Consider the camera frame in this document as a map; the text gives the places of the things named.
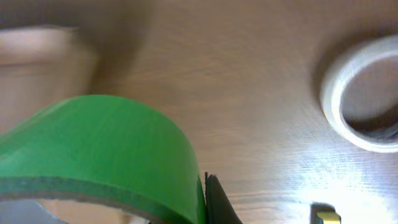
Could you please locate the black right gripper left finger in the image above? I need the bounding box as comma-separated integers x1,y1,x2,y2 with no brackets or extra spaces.
1,200,67,224

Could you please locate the open cardboard box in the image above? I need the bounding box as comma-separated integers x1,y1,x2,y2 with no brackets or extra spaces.
1,26,98,132

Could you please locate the green tape roll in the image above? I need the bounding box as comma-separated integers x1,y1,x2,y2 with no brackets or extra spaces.
1,95,206,223

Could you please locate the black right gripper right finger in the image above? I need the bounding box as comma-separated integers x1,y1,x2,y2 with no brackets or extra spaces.
205,172,242,224

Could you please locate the beige masking tape roll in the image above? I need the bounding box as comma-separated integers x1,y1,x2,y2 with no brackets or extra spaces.
320,35,397,153

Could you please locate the yellow highlighter marker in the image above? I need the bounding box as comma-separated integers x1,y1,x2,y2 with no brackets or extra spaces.
315,212,341,224

